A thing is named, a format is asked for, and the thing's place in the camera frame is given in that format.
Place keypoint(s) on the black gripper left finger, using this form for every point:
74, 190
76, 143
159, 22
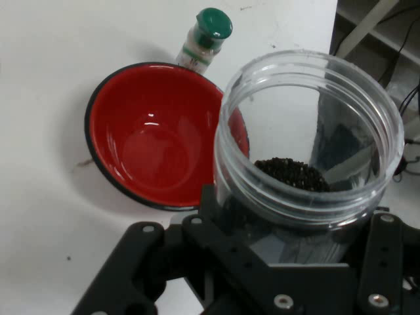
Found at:
141, 262

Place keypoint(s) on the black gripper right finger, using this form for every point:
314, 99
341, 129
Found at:
384, 262

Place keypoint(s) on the clear plastic jar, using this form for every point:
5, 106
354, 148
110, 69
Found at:
279, 205

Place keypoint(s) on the black seeds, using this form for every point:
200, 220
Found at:
292, 174

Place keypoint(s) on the red bowl black rim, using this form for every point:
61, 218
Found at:
147, 141

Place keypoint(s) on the green cap spice bottle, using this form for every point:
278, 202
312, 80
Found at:
213, 24

